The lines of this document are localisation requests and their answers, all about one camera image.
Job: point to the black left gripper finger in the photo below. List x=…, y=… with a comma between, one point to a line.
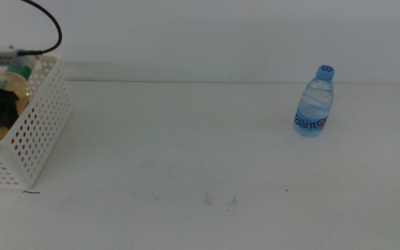
x=7, y=109

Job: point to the white perforated plastic basket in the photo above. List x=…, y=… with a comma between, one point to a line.
x=18, y=166

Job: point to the clear water bottle blue cap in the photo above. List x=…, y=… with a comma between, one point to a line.
x=312, y=104

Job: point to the small dark thread piece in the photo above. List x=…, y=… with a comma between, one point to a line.
x=31, y=192

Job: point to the yellow tea bottle white cap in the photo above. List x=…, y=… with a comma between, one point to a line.
x=16, y=88

